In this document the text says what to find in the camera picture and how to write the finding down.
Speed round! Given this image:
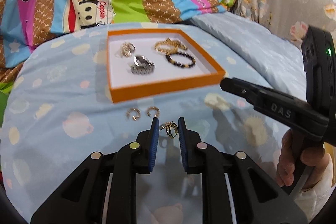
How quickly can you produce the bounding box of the black bead bracelet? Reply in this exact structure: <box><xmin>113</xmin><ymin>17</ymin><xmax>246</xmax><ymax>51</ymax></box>
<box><xmin>165</xmin><ymin>52</ymin><xmax>196</xmax><ymax>68</ymax></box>

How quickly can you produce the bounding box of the person's right forearm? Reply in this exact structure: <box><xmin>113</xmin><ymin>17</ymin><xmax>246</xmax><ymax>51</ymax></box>
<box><xmin>294</xmin><ymin>156</ymin><xmax>336</xmax><ymax>216</ymax></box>

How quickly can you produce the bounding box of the gold chain bangle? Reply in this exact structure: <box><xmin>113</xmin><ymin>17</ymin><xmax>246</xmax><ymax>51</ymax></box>
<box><xmin>154</xmin><ymin>39</ymin><xmax>187</xmax><ymax>54</ymax></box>

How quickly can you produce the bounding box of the gold hoop earring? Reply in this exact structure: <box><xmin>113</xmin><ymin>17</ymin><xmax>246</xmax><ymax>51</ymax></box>
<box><xmin>146</xmin><ymin>106</ymin><xmax>160</xmax><ymax>117</ymax></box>
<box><xmin>126</xmin><ymin>108</ymin><xmax>141</xmax><ymax>121</ymax></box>

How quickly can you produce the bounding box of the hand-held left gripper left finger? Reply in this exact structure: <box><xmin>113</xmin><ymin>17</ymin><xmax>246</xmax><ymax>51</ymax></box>
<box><xmin>31</xmin><ymin>117</ymin><xmax>160</xmax><ymax>224</ymax></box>

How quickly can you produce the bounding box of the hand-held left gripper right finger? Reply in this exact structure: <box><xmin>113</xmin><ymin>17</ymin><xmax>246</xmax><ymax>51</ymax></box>
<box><xmin>178</xmin><ymin>117</ymin><xmax>307</xmax><ymax>224</ymax></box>

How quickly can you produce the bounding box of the grey floral cloth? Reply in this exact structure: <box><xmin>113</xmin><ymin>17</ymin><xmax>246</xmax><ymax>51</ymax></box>
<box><xmin>231</xmin><ymin>0</ymin><xmax>336</xmax><ymax>51</ymax></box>

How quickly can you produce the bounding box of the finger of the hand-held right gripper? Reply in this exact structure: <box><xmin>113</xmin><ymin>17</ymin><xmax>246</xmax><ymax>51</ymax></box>
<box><xmin>220</xmin><ymin>77</ymin><xmax>260</xmax><ymax>110</ymax></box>

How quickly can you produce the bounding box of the gold crystal ring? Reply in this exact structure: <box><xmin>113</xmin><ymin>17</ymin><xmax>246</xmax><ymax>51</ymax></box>
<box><xmin>159</xmin><ymin>121</ymin><xmax>179</xmax><ymax>139</ymax></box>

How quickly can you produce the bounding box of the person's right hand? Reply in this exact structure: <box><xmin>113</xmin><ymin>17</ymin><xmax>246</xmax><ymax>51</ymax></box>
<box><xmin>276</xmin><ymin>131</ymin><xmax>332</xmax><ymax>189</ymax></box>

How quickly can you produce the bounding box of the small gold wristwatch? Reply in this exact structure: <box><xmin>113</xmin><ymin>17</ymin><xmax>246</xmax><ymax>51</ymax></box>
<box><xmin>115</xmin><ymin>42</ymin><xmax>136</xmax><ymax>58</ymax></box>

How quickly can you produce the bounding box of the orange shallow box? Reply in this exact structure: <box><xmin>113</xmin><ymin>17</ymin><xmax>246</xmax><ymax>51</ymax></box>
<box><xmin>107</xmin><ymin>29</ymin><xmax>226</xmax><ymax>104</ymax></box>

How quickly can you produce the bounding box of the silver metal wristwatch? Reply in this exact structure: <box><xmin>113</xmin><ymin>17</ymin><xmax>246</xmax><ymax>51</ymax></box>
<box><xmin>130</xmin><ymin>55</ymin><xmax>156</xmax><ymax>75</ymax></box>

